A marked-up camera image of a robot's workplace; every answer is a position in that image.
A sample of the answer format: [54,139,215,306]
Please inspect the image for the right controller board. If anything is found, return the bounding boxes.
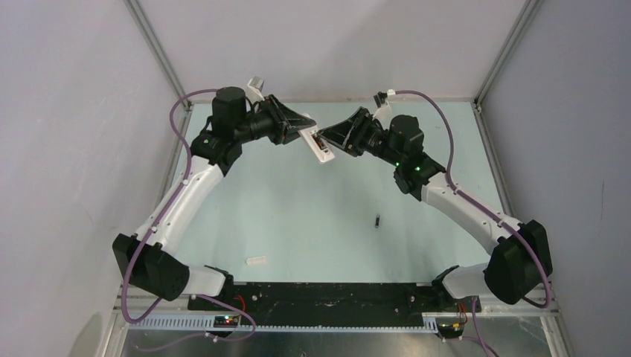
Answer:
[437,323,464,340]

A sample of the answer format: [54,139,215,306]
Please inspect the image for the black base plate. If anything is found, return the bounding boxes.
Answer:
[215,282,460,312]

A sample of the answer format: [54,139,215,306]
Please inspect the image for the grey slotted cable duct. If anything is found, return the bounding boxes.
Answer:
[130,314,438,333]

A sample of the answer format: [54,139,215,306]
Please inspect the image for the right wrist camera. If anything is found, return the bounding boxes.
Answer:
[374,89,396,120]

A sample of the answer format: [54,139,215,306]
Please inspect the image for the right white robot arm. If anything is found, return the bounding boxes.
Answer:
[317,107,553,311]

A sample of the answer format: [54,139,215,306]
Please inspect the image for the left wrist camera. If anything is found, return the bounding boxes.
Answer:
[245,77,264,103]

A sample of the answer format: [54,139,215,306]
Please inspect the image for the white remote control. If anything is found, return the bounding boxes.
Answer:
[298,126,335,164]

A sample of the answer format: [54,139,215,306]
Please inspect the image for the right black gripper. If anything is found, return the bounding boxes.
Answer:
[318,107,403,167]

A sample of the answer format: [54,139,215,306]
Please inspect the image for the controller board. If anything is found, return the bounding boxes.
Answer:
[213,315,240,328]
[437,323,464,340]

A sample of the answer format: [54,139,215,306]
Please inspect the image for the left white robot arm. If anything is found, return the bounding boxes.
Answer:
[112,86,316,310]

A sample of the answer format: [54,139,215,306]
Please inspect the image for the white battery cover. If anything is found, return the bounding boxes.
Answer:
[246,256,267,266]

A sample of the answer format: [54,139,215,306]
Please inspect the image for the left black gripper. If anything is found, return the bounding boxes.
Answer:
[233,94,315,145]

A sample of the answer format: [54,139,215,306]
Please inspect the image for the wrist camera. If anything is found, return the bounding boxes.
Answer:
[374,89,396,120]
[245,77,264,103]

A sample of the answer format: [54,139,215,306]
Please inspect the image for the left controller board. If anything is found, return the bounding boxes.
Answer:
[213,315,240,328]

